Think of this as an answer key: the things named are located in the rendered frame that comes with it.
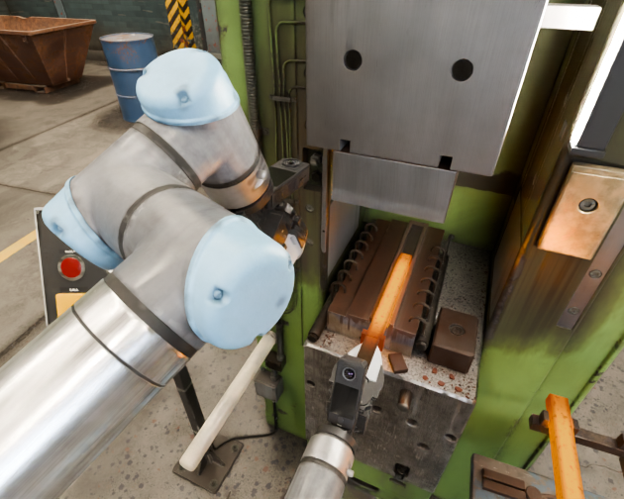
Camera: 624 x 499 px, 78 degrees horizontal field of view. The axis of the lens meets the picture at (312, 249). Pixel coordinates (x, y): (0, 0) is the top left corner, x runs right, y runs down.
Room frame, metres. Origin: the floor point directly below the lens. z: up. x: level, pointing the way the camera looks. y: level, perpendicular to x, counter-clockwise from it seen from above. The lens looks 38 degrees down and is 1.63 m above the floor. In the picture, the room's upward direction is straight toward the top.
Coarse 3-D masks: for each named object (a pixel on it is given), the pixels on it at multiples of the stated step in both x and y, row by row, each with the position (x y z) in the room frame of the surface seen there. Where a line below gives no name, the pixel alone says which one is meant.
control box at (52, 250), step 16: (48, 240) 0.66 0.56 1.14; (48, 256) 0.64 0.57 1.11; (64, 256) 0.64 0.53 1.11; (80, 256) 0.65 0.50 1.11; (48, 272) 0.63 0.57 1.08; (80, 272) 0.63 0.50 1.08; (96, 272) 0.63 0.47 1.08; (48, 288) 0.61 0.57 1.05; (64, 288) 0.61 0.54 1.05; (80, 288) 0.61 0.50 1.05; (48, 304) 0.59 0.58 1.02; (48, 320) 0.57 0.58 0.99
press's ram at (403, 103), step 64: (320, 0) 0.62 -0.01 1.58; (384, 0) 0.58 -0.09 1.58; (448, 0) 0.55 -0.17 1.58; (512, 0) 0.53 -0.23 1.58; (320, 64) 0.62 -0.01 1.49; (384, 64) 0.58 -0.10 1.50; (448, 64) 0.55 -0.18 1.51; (512, 64) 0.52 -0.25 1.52; (320, 128) 0.62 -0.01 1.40; (384, 128) 0.58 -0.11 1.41; (448, 128) 0.54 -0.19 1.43
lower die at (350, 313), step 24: (384, 240) 0.87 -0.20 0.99; (432, 240) 0.87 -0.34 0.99; (360, 264) 0.77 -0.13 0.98; (384, 264) 0.76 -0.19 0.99; (432, 264) 0.76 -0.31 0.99; (360, 288) 0.67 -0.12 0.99; (384, 288) 0.66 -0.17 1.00; (408, 288) 0.67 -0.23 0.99; (336, 312) 0.60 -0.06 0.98; (360, 312) 0.60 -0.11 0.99; (408, 312) 0.59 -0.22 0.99; (360, 336) 0.58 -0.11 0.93; (408, 336) 0.54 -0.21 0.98
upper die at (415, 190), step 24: (336, 168) 0.61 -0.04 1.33; (360, 168) 0.59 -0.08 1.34; (384, 168) 0.57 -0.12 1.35; (408, 168) 0.56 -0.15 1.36; (432, 168) 0.55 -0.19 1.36; (336, 192) 0.61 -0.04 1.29; (360, 192) 0.59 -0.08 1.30; (384, 192) 0.57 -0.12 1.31; (408, 192) 0.56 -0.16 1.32; (432, 192) 0.54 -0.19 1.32; (432, 216) 0.54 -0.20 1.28
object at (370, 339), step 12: (396, 264) 0.74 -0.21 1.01; (408, 264) 0.74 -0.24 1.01; (396, 276) 0.69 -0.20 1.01; (396, 288) 0.65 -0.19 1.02; (384, 300) 0.60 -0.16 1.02; (384, 312) 0.57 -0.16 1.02; (372, 324) 0.53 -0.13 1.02; (384, 324) 0.53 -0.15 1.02; (372, 336) 0.49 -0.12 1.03; (384, 336) 0.49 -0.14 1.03; (372, 348) 0.47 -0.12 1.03
